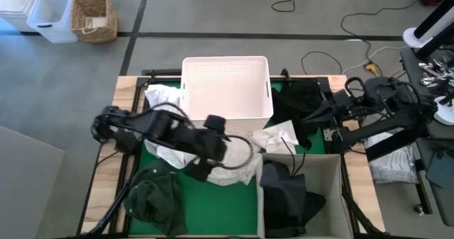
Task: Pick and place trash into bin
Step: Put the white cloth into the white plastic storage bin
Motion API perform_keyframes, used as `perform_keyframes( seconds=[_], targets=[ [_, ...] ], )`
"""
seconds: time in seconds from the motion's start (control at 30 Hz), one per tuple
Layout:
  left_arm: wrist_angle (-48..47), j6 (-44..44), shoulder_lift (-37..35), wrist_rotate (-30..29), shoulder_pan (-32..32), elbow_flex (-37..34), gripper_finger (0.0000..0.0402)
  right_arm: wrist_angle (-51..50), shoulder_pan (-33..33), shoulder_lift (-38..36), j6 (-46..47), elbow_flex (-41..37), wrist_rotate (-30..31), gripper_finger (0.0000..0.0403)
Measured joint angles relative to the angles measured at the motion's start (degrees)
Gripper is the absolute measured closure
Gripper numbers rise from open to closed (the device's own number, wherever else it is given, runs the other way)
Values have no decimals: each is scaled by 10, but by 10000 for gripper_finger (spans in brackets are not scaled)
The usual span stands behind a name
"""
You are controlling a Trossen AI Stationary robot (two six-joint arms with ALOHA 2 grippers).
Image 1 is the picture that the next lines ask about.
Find wicker basket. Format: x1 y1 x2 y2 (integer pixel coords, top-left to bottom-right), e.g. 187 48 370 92
70 0 118 44

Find black metal bar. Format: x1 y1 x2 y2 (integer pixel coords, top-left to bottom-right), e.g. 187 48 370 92
414 22 454 61
365 132 428 162

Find white floor cable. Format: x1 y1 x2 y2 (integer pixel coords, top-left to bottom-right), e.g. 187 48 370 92
342 45 412 75

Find clear plastic bag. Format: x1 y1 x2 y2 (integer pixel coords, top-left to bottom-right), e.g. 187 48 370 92
365 130 420 185

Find black frame strut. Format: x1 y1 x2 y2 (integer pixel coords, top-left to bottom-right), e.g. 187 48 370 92
87 182 132 237
342 192 386 237

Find white round stand base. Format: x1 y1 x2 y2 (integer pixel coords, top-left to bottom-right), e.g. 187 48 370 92
433 96 454 126

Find black clamp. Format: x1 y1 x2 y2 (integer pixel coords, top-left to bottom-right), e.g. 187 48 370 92
279 67 294 83

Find white plastic bin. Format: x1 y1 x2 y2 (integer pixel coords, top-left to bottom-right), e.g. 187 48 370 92
0 0 40 33

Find long black floor cable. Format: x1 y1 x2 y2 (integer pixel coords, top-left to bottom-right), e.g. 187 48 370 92
340 0 425 70

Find dark grey side cart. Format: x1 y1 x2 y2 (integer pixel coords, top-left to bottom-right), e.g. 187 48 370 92
400 49 454 228

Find clear bin black handles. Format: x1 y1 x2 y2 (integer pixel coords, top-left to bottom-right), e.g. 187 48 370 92
26 0 78 44

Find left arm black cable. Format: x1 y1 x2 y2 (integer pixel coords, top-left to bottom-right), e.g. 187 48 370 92
212 134 255 171

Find dark teal cloth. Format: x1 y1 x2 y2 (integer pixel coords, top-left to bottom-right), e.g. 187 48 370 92
425 149 454 190

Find grey fabric bin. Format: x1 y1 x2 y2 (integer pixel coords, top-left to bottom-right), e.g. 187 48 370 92
255 152 355 239

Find looped black floor cable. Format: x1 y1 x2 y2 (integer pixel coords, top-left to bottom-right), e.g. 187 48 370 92
300 50 343 76

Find black garment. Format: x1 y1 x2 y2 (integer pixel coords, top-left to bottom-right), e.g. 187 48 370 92
271 79 326 150

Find white paper sheet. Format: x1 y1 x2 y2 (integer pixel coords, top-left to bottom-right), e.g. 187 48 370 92
84 16 107 30

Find small white cloth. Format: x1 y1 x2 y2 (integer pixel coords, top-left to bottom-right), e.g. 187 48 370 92
250 120 300 155

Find black table frame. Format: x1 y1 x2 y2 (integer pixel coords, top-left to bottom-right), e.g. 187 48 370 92
116 68 355 239

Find dark green garment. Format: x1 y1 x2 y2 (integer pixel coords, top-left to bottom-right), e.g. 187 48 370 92
123 159 189 237

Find dark grey garment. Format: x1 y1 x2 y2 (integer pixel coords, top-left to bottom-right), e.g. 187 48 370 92
259 136 327 238

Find white perforated plastic basket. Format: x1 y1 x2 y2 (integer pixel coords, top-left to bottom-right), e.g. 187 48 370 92
179 55 275 135

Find green table mat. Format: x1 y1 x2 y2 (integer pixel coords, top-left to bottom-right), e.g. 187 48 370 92
129 81 327 236

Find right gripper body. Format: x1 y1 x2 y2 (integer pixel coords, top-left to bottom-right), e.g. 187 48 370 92
329 89 355 116

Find white base stand with pole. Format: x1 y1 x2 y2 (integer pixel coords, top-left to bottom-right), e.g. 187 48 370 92
402 0 454 49

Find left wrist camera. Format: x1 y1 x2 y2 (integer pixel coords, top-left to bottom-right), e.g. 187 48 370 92
203 114 227 133

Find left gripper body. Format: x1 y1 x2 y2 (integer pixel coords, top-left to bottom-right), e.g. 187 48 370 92
193 128 228 162

